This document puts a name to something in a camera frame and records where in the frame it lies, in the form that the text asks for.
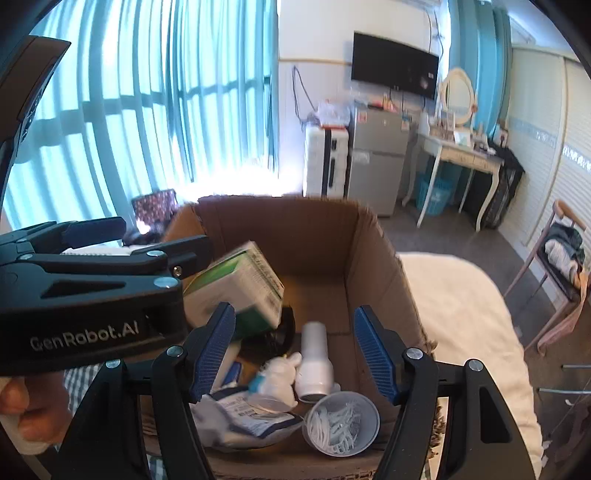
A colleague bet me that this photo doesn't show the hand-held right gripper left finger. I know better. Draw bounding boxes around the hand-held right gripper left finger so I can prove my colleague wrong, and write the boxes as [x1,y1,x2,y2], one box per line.
[55,302,237,480]

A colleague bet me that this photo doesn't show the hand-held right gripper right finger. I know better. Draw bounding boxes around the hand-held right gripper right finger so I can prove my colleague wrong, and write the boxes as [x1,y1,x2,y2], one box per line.
[353,305,536,480]

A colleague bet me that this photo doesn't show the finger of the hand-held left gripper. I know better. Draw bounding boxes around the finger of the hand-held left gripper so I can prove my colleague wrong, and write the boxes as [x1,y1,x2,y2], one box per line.
[0,217,127,265]
[0,234,214,315]

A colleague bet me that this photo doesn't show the white plastic bottle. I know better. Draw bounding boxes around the white plastic bottle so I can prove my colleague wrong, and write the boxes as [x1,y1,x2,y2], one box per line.
[294,322,341,404]

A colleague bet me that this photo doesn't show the clear plastic cup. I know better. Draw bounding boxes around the clear plastic cup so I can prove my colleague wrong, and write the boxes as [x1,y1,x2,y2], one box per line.
[302,391,380,457]

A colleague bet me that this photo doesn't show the white figurine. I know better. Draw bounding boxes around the white figurine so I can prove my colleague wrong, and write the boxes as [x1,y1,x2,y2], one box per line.
[256,353,303,409]

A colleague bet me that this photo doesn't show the adhesive tape roll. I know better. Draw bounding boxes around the adhesive tape roll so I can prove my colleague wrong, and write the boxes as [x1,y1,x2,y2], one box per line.
[263,307,296,354]

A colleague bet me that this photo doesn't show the blue and white plastic bag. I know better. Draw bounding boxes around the blue and white plastic bag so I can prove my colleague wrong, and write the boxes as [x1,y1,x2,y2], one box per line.
[191,385,305,448]

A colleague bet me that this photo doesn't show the green and white medicine box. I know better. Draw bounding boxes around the green and white medicine box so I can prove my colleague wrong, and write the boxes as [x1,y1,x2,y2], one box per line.
[183,240,284,340]

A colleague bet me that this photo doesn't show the brown cardboard box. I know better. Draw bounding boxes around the brown cardboard box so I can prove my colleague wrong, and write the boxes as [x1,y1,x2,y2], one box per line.
[141,194,437,480]

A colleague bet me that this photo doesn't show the person's left hand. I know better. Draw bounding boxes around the person's left hand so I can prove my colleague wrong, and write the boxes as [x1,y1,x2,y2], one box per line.
[0,371,77,457]

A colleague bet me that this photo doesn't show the polka dot bag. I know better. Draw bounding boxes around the polka dot bag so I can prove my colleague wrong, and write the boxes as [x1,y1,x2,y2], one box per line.
[130,188,178,236]

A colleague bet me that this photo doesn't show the pile of white floss picks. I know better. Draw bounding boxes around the pile of white floss picks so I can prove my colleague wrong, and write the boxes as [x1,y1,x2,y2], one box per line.
[307,401,363,450]

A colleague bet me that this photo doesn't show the white duvet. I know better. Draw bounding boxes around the white duvet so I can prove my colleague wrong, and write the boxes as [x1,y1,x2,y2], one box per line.
[397,251,543,480]

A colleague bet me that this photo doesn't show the wide teal window curtain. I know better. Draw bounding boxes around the wide teal window curtain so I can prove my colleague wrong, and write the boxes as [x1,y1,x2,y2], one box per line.
[0,0,280,232]

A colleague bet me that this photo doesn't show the blue plastic basket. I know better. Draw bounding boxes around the blue plastic basket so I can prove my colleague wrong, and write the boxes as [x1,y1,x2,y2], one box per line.
[416,173,455,217]

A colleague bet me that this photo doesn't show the wooden chair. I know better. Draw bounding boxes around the wooden chair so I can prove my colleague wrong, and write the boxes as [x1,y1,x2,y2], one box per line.
[503,199,591,356]

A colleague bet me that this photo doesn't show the grey small fridge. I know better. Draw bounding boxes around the grey small fridge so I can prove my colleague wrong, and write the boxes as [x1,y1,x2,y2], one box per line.
[347,108,411,217]

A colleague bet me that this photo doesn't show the white suitcase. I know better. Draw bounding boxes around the white suitcase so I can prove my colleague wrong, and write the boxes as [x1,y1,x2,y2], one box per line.
[302,126,350,200]

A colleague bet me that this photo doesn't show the black bag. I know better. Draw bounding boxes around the black bag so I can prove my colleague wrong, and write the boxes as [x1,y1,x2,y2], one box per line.
[485,138,526,229]

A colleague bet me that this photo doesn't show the clothes heap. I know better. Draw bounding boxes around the clothes heap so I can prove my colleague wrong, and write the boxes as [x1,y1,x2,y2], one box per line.
[542,222,591,296]

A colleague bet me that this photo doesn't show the white dressing table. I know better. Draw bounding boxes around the white dressing table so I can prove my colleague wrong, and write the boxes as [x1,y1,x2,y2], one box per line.
[402,131,505,232]

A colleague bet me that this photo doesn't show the clear plastic bags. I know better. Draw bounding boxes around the clear plastic bags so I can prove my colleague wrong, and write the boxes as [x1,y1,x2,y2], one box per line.
[316,99,354,130]

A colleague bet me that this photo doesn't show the oval white framed mirror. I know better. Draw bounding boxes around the oval white framed mirror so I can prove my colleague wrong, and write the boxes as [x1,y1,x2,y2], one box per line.
[438,68,476,130]

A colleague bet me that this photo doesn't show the white louvred wardrobe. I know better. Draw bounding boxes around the white louvred wardrobe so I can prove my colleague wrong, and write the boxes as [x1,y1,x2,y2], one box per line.
[510,44,591,259]

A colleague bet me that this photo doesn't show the narrow teal curtain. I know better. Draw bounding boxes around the narrow teal curtain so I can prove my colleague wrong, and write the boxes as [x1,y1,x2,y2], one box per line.
[450,0,513,134]

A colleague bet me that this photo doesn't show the dark wall cable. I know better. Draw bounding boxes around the dark wall cable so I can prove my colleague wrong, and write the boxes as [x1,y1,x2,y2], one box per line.
[292,65,311,123]

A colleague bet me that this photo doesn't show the black wall television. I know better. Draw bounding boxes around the black wall television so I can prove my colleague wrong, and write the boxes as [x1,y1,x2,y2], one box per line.
[351,31,439,100]

